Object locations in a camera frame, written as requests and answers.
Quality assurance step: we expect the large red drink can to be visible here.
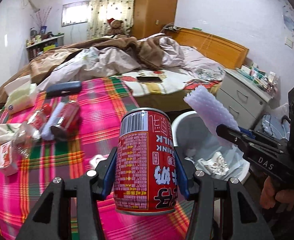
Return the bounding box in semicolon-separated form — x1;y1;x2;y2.
113;108;178;216

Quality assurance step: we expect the small red drink can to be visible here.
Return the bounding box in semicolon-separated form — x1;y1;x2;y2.
51;101;80;141

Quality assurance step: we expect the clear cola plastic bottle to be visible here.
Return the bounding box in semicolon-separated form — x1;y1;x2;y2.
12;104;52;158

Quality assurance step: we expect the strawberry milk carton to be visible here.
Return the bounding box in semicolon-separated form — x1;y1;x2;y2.
0;141;18;176

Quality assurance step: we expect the white dinosaur paper bag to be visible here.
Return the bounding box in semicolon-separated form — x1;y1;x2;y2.
0;123;21;144

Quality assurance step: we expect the patterned crushed paper cup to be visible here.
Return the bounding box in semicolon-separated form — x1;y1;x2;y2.
185;151;229;179

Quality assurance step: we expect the white trash bin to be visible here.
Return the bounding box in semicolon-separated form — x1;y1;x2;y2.
172;111;250;184

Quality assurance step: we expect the person's right hand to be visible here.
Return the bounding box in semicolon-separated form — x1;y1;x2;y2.
260;176;294;210

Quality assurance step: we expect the blue bag on floor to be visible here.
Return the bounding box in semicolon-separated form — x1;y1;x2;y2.
261;114;290;140

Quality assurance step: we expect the pink green plaid cloth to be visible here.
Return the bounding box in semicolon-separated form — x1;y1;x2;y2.
0;77;192;239

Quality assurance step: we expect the white foam net piece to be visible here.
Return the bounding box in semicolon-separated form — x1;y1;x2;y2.
41;102;65;141

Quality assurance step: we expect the grey nightstand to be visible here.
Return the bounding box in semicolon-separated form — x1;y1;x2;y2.
216;68;272;129

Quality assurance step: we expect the dark blue glasses case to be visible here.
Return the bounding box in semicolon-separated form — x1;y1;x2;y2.
46;81;82;98

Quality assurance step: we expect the floral bed sheet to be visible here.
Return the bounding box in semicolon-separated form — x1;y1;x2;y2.
118;68;220;98

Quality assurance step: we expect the tissue pack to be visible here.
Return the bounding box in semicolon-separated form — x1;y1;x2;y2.
4;75;38;115

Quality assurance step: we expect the black smartphone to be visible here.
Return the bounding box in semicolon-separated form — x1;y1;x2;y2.
136;76;162;83

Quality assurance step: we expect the wooden headboard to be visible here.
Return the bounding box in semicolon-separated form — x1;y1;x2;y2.
165;28;249;69

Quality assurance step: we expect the light pink duvet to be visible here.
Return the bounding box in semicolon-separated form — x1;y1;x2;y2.
38;34;225;97

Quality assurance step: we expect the brown blanket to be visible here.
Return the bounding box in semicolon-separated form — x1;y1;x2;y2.
0;36;168;113

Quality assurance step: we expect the brown teddy bear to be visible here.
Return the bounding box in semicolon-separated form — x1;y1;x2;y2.
106;18;125;36

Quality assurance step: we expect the dried branch vase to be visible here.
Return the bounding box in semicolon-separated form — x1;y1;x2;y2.
30;6;53;33

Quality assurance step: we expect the small window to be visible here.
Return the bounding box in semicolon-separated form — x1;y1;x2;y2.
61;1;90;27

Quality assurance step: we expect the patterned curtain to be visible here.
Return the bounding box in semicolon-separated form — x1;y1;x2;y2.
87;0;135;39

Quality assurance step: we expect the wooden wardrobe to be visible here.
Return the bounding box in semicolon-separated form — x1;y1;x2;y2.
131;0;177;39

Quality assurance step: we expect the wall shelf with items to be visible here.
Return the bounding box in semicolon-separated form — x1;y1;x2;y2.
26;26;64;61

